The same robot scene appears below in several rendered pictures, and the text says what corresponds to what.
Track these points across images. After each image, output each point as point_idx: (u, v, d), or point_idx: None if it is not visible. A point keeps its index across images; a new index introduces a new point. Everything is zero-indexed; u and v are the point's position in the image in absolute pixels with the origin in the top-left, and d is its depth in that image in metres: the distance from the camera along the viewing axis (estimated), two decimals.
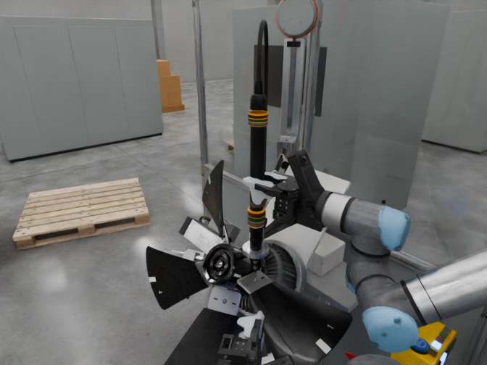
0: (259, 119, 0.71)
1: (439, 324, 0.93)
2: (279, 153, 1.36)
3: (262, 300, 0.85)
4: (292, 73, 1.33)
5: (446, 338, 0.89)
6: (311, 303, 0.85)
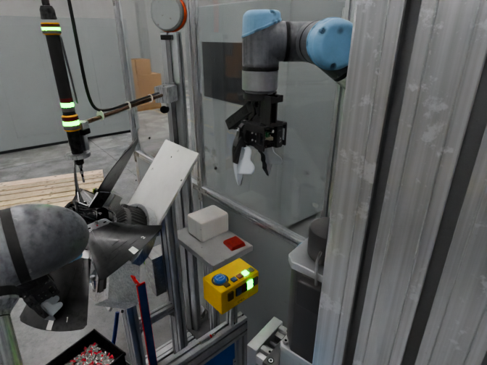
0: (48, 27, 0.85)
1: (248, 266, 1.13)
2: (156, 98, 1.49)
3: None
4: (169, 63, 1.52)
5: (246, 275, 1.09)
6: (81, 295, 1.08)
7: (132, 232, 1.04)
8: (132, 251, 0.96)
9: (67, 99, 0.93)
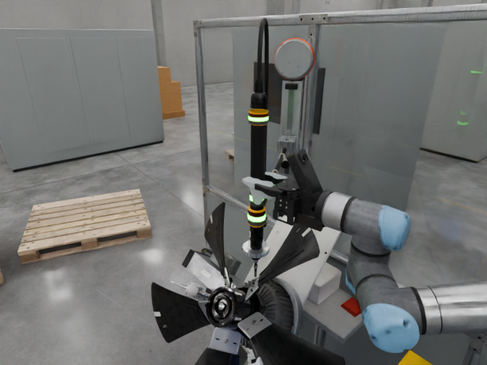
0: (260, 118, 0.71)
1: (427, 363, 1.00)
2: (279, 152, 1.36)
3: (208, 361, 0.99)
4: (290, 113, 1.39)
5: None
6: None
7: (306, 355, 0.89)
8: None
9: None
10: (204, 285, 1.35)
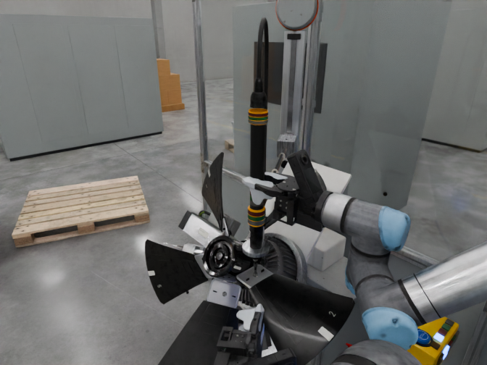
0: (260, 117, 0.71)
1: (441, 316, 0.92)
2: (279, 152, 1.36)
3: (205, 314, 0.92)
4: (292, 66, 1.32)
5: (448, 331, 0.88)
6: None
7: (311, 299, 0.82)
8: (325, 336, 0.73)
9: None
10: None
